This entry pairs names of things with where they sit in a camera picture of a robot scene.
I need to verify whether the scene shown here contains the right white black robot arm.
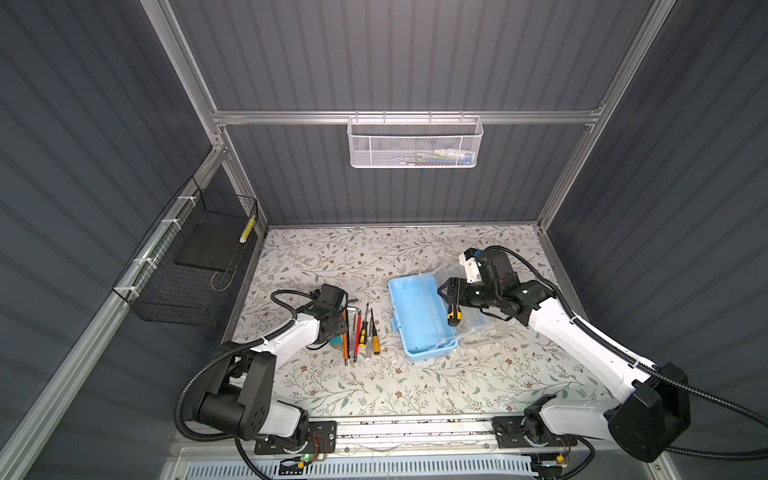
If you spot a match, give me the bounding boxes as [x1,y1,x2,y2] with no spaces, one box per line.
[437,246,691,462]

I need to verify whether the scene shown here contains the pens in white basket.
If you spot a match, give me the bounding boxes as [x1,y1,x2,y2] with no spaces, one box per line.
[394,148,477,168]

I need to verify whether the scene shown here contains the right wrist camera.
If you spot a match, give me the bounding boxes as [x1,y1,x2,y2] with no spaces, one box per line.
[459,248,482,283]

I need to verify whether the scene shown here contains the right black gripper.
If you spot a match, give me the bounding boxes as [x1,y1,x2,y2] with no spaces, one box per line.
[435,276,497,308]

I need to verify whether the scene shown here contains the orange handled black screwdriver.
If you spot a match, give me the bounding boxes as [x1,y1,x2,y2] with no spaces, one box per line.
[369,310,381,356]

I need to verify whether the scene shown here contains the black wire mesh basket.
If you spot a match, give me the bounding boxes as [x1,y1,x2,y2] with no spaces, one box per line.
[113,178,259,327]

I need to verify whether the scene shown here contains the yellow black screwdriver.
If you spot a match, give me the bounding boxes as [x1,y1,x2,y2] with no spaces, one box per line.
[358,316,369,349]

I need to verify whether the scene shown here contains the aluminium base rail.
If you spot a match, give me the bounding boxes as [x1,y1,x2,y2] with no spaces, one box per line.
[173,415,649,460]

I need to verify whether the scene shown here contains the red handled hex key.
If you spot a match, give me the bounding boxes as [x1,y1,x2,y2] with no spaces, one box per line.
[353,308,367,363]

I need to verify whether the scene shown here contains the light blue plastic tool box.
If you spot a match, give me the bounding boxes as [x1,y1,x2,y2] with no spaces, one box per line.
[388,262,511,363]

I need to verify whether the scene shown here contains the white wire mesh basket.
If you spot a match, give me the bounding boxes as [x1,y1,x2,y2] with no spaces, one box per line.
[346,115,484,169]

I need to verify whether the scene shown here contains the yellow green marker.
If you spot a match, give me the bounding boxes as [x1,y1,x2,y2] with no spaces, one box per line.
[239,216,256,244]

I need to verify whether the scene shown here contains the yellow black utility knife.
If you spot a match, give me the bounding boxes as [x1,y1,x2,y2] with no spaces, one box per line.
[447,296,462,327]

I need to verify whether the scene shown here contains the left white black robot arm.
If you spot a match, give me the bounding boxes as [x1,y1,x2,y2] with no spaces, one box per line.
[177,284,349,448]

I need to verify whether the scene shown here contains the right black corrugated cable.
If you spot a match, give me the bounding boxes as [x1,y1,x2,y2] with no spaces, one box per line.
[482,244,768,480]

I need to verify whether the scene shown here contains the long black hex key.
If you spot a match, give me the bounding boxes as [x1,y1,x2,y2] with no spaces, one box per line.
[347,303,361,363]

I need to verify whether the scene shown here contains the black flat pad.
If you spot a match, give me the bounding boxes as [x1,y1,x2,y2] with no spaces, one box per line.
[174,224,244,272]

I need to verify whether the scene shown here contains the clear handled small screwdriver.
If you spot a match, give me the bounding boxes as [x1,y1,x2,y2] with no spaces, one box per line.
[360,304,371,360]

